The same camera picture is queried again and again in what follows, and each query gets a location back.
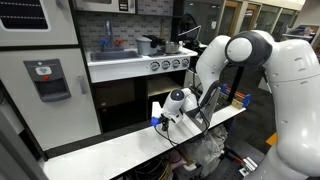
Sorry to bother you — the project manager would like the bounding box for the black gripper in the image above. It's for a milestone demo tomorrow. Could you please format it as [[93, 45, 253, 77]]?
[[161, 114, 172, 132]]

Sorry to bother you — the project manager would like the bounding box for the light wooden cabinet shelf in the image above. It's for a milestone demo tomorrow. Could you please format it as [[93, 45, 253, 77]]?
[[147, 76, 184, 98]]

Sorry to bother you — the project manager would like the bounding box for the white toy kitchen unit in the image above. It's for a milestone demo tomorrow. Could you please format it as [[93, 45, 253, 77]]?
[[0, 0, 199, 159]]

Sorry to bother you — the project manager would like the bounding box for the silver pot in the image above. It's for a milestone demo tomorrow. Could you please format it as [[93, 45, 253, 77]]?
[[164, 40, 182, 55]]

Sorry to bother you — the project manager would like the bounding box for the grey pot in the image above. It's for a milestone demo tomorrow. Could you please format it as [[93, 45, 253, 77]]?
[[135, 35, 158, 56]]

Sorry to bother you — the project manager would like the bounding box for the pink bag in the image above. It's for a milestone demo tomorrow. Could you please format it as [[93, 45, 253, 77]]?
[[165, 149, 188, 169]]

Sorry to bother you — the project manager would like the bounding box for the clear crumpled plastic bag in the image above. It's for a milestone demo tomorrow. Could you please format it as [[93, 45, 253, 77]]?
[[181, 123, 230, 176]]

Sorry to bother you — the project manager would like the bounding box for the blue and wood clamp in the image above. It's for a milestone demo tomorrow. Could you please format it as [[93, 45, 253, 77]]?
[[219, 83, 252, 110]]

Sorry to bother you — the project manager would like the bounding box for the grey sink basin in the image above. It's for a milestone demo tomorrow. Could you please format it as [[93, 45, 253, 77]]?
[[89, 49, 144, 64]]

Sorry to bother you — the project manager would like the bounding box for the brown wooden utensil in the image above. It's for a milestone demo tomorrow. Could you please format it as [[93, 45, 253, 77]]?
[[158, 18, 167, 38]]

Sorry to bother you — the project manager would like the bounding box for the white fridge door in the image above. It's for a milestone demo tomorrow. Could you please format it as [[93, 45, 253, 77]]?
[[0, 48, 102, 151]]

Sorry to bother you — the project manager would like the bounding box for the grey toy faucet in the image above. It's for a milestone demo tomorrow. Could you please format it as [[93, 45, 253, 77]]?
[[104, 19, 114, 48]]

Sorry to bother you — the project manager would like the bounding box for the grey water dispenser panel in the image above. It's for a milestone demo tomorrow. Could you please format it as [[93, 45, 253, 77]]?
[[23, 58, 72, 103]]

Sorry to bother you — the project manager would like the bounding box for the white toy microwave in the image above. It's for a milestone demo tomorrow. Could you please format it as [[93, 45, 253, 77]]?
[[72, 0, 137, 15]]

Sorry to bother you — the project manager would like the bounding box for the white freezer door dark window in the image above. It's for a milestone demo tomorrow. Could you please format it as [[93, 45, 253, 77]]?
[[0, 0, 79, 48]]

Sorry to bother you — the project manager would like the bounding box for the yellow cable bundle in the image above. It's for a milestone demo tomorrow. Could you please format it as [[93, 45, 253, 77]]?
[[133, 156, 174, 180]]

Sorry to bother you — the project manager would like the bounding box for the black metal frame rack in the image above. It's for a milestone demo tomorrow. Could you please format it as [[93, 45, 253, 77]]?
[[189, 39, 249, 113]]

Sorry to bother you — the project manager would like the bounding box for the grey fridge door handle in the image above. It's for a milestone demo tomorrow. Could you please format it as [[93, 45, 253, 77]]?
[[77, 75, 88, 96]]

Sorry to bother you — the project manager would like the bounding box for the grey aluminium post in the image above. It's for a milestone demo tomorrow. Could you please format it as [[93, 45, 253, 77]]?
[[0, 99, 49, 180]]

